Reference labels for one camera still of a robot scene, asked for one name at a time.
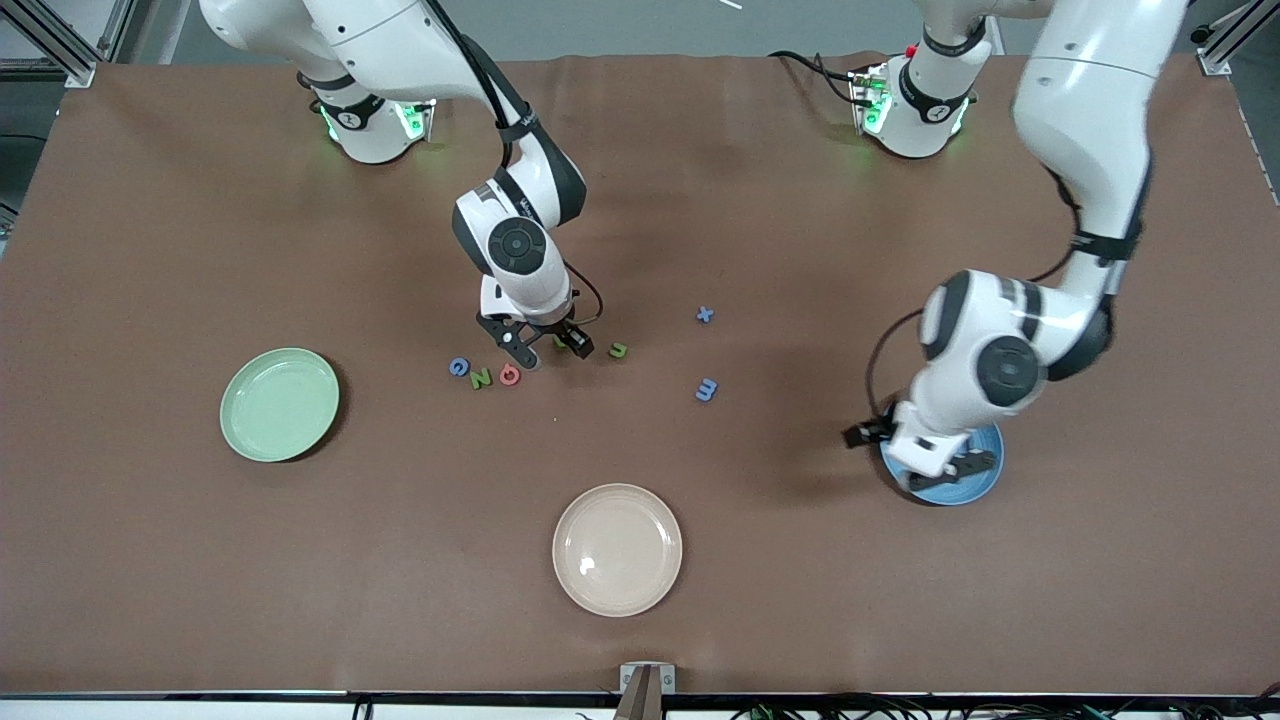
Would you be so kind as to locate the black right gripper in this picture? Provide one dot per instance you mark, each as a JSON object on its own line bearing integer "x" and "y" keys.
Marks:
{"x": 562, "y": 332}

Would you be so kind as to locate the red letter G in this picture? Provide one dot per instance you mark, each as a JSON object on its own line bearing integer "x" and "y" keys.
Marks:
{"x": 510, "y": 375}

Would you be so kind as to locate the green letter N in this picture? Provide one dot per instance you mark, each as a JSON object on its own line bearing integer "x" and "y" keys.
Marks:
{"x": 481, "y": 379}

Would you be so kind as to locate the blue letter G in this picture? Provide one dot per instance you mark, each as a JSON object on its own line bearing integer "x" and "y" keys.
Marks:
{"x": 459, "y": 367}

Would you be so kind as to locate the blue letter m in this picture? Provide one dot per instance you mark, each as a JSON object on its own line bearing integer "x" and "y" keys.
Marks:
{"x": 707, "y": 390}

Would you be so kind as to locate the green plate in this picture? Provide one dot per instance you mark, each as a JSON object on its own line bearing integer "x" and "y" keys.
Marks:
{"x": 280, "y": 405}

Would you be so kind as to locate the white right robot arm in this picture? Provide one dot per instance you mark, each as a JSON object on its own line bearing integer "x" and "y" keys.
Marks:
{"x": 515, "y": 245}

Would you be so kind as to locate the blue plate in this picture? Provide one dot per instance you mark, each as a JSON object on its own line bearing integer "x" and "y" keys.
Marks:
{"x": 985, "y": 480}

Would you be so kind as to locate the beige plate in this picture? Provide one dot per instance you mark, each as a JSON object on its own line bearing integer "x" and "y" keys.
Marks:
{"x": 617, "y": 550}

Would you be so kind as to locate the brown table cover mat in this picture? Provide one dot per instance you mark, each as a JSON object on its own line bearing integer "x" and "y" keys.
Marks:
{"x": 700, "y": 600}

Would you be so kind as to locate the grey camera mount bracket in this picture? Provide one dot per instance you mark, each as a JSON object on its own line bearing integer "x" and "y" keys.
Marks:
{"x": 647, "y": 678}

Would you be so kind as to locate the aluminium frame profile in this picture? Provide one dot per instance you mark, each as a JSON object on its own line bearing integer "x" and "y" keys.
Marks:
{"x": 78, "y": 72}
{"x": 1213, "y": 60}

